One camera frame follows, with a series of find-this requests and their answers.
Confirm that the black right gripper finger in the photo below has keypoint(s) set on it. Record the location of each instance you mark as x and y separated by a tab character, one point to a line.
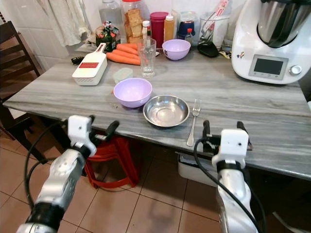
206	130
242	126

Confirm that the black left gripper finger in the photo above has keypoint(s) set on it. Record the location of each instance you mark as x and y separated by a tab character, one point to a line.
92	118
111	129

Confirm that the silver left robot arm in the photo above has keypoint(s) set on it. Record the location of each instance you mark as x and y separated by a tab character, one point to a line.
58	182

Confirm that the silver metal fork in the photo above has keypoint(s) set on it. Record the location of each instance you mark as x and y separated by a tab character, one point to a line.
192	131

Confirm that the red plastic stool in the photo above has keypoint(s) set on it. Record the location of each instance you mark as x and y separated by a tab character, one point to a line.
119	160

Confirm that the white plastic bin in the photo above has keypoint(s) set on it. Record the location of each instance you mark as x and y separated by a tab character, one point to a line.
194	170

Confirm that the large purple plastic bowl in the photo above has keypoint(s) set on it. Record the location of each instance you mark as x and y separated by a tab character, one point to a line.
132	92

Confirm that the stainless steel deep plate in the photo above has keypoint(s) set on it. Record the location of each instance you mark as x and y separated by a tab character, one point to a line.
166	111

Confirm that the white grater with red blade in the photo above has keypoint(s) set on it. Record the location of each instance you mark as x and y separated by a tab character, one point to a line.
89	70

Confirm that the small container with green lid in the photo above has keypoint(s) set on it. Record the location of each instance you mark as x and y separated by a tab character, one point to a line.
122	74

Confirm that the black key fob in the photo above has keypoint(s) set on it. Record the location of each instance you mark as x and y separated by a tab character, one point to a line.
77	60

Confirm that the orange carrot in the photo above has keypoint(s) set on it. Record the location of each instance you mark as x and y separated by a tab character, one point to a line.
124	53
127	47
121	59

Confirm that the clear drinking glass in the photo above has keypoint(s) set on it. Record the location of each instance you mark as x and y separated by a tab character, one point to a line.
146	60

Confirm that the white food processor with screen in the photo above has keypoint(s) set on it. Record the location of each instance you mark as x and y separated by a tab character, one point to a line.
248	46

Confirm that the black pouch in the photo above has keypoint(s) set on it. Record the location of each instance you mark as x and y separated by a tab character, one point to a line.
207	49

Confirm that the small purple plastic bowl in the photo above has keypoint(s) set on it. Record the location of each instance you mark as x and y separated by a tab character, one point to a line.
176	49

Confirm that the small red-capped bottle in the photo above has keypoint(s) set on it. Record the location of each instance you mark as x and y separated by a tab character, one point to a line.
189	35

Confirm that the glass jar with utensils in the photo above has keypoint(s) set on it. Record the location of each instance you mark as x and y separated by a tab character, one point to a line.
216	30

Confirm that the hanging pale cloth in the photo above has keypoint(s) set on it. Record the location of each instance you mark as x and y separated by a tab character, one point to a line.
63	22

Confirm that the red-lidded jar of crackers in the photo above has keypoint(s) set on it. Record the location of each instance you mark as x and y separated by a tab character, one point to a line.
133	23

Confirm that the small white-capped sauce bottle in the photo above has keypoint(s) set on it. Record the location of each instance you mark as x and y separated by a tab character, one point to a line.
146	29

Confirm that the clear plastic bottle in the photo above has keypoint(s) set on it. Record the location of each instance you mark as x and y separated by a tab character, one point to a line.
110	12

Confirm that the yellow squeeze bottle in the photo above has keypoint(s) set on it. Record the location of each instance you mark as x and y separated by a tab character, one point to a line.
169	28

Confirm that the clear jar with blue contents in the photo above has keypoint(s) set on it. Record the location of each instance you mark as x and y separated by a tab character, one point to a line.
187	20

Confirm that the magenta plastic tumbler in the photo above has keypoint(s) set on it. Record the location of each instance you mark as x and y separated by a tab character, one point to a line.
158	26

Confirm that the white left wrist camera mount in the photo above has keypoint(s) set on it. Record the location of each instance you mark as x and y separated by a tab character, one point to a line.
80	128

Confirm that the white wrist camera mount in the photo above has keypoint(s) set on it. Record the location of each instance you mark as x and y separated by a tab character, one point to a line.
233	143
80	128

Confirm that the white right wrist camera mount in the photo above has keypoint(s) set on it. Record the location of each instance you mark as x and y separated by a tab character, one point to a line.
233	143

